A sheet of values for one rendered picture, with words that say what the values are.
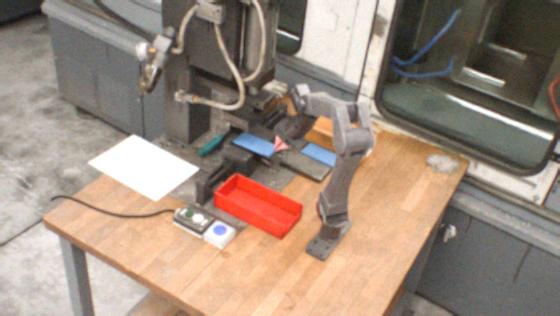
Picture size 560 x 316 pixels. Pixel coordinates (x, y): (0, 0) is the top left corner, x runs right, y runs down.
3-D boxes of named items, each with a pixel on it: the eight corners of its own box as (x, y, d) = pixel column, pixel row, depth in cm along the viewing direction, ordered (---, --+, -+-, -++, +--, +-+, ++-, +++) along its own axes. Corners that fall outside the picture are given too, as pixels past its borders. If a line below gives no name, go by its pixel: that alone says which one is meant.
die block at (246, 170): (244, 181, 193) (245, 163, 189) (220, 169, 197) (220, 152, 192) (275, 152, 208) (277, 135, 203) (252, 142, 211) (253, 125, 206)
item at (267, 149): (272, 158, 188) (273, 150, 187) (233, 141, 194) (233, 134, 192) (283, 149, 193) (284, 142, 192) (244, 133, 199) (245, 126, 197)
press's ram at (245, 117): (249, 140, 182) (256, 55, 164) (183, 111, 191) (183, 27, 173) (279, 115, 195) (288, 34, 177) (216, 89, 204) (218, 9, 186)
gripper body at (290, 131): (282, 120, 188) (295, 107, 183) (304, 143, 188) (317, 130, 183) (272, 128, 183) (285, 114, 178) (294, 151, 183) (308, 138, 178)
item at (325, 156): (338, 169, 200) (340, 163, 199) (300, 152, 206) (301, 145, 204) (347, 160, 205) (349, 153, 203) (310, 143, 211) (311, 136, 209)
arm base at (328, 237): (306, 232, 166) (328, 243, 164) (337, 195, 180) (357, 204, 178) (303, 251, 171) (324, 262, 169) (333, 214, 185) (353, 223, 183)
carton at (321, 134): (359, 167, 207) (363, 149, 203) (298, 141, 216) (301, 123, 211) (373, 150, 217) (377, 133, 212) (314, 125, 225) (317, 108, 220)
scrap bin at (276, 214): (281, 240, 174) (283, 226, 170) (213, 206, 182) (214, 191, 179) (301, 218, 182) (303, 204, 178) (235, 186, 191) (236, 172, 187)
